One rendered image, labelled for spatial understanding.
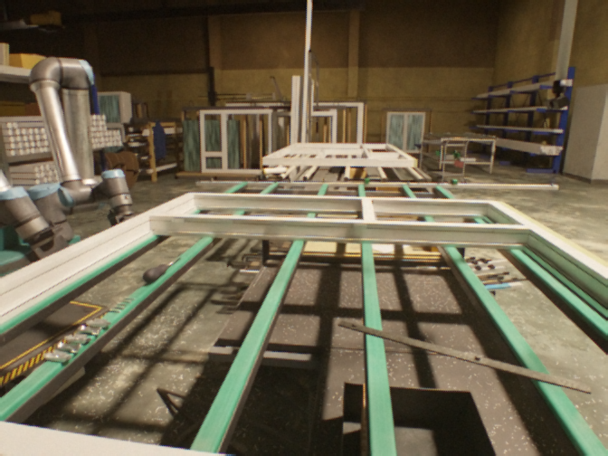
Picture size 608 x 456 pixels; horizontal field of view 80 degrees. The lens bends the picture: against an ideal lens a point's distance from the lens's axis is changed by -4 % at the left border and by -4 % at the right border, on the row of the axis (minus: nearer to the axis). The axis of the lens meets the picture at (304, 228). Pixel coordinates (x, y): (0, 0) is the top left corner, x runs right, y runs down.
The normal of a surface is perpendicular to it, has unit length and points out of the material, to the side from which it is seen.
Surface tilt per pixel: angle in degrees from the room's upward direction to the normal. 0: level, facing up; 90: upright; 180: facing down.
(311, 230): 90
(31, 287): 90
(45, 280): 90
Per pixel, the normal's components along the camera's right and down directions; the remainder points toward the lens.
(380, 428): 0.00, -0.96
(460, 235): -0.13, 0.28
